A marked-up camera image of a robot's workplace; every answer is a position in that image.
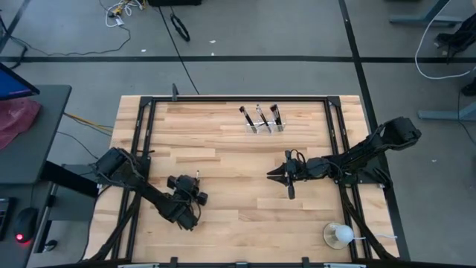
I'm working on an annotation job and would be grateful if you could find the blue screen monitor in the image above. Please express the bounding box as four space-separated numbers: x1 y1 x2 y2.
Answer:
0 62 41 102

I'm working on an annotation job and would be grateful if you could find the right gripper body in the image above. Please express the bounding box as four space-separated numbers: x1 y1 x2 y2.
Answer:
284 150 332 200

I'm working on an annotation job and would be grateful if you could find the clear acrylic brush organizer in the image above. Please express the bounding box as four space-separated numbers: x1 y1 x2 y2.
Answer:
239 115 287 135

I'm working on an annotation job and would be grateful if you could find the black computer mouse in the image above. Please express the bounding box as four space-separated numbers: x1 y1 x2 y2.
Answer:
13 207 39 245

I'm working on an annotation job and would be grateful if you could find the black cable bundle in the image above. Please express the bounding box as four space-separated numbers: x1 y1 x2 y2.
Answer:
434 16 476 63

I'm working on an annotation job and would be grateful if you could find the dark grey side desk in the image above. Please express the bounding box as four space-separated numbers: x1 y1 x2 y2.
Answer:
0 84 73 268

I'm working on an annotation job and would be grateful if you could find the dark red cloth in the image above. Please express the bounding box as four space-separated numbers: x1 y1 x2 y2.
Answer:
0 98 42 151

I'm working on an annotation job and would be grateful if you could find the black box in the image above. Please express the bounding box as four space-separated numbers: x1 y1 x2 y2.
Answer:
147 0 203 7

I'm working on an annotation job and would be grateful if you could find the fluffy round-head makeup brush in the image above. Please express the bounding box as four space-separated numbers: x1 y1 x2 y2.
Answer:
269 104 280 131

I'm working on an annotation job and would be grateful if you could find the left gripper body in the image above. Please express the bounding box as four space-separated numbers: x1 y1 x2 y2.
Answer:
166 175 208 219

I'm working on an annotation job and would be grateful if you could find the black coiled cable loop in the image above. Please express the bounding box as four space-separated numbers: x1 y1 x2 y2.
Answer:
170 13 191 42

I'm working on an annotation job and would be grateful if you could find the yellow cable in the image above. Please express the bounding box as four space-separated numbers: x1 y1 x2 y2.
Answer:
62 112 115 134

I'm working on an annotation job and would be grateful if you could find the white cable bundle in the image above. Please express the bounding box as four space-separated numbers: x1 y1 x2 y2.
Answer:
104 0 144 28

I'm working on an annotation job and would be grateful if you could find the black aluminium table frame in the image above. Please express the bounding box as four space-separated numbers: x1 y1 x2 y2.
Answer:
83 95 401 268

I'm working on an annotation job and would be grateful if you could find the white lamp cable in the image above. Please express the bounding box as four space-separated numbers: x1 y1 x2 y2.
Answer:
352 233 399 241

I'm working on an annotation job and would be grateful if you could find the thin black desk cable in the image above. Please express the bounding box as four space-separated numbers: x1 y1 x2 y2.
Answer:
55 130 100 161

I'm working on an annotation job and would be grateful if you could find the long white floor cable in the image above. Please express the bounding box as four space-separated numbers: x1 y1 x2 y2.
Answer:
414 0 476 80

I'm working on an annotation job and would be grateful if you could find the long black floor cable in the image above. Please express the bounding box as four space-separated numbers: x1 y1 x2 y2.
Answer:
157 4 201 96

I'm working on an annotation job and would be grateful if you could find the black keyboard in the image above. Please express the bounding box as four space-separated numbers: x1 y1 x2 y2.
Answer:
0 197 16 241

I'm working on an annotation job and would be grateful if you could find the thin black floor cable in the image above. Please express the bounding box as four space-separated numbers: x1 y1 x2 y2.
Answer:
0 14 132 70

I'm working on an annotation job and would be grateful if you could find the grey desk foot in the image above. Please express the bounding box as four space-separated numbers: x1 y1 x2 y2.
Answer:
388 0 464 28
416 99 476 121

